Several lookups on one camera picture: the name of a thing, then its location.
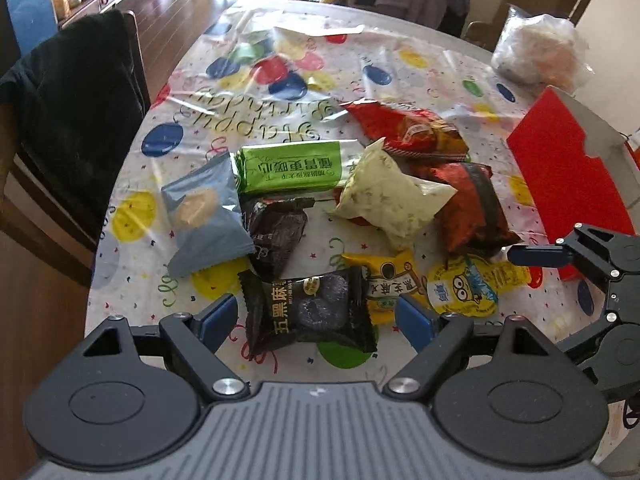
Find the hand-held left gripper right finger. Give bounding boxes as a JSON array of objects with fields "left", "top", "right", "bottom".
[{"left": 384, "top": 292, "right": 558, "bottom": 401}]

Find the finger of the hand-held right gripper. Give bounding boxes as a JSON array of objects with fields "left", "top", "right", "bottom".
[
  {"left": 507, "top": 223, "right": 640, "bottom": 282},
  {"left": 555, "top": 316, "right": 622, "bottom": 369}
]

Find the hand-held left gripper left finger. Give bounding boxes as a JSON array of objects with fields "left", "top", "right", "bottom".
[{"left": 80, "top": 292, "right": 251, "bottom": 402}]

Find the red cardboard box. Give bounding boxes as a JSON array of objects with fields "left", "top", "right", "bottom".
[{"left": 506, "top": 86, "right": 640, "bottom": 281}]

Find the black sesame snack packet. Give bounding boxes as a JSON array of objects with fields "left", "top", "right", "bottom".
[{"left": 237, "top": 266, "right": 379, "bottom": 359}]

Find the dark brown candy packet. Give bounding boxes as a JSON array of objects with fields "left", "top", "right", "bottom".
[{"left": 240, "top": 197, "right": 316, "bottom": 282}]

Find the shiny red snack packet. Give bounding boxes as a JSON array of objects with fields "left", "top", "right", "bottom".
[{"left": 345, "top": 100, "right": 471, "bottom": 162}]

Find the small yellow snack packet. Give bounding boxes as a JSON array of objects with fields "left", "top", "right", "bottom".
[{"left": 342, "top": 250, "right": 419, "bottom": 329}]

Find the yellow cartoon jelly packet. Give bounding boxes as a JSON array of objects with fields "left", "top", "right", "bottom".
[{"left": 426, "top": 255, "right": 532, "bottom": 319}]

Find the dark red snack packet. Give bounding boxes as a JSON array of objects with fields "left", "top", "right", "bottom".
[{"left": 415, "top": 160, "right": 522, "bottom": 259}]

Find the grey-blue cookie packet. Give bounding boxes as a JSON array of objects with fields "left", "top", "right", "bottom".
[{"left": 161, "top": 152, "right": 256, "bottom": 279}]

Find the cream speckled snack packet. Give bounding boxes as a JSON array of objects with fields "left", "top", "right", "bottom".
[{"left": 327, "top": 137, "right": 459, "bottom": 254}]

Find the green snack packet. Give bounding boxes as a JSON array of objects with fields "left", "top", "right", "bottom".
[{"left": 234, "top": 140, "right": 374, "bottom": 196}]

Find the clear plastic bag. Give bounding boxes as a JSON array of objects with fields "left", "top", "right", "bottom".
[{"left": 491, "top": 4, "right": 594, "bottom": 96}]

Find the dotted party tablecloth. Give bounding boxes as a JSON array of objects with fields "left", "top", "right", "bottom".
[{"left": 86, "top": 2, "right": 618, "bottom": 383}]

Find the white paper sheet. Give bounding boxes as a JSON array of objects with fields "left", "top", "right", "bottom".
[{"left": 272, "top": 23, "right": 367, "bottom": 42}]

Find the blue panel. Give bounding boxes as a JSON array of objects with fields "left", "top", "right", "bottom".
[{"left": 5, "top": 0, "right": 59, "bottom": 57}]

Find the black cable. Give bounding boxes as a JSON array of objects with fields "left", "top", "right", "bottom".
[{"left": 621, "top": 396, "right": 640, "bottom": 431}]

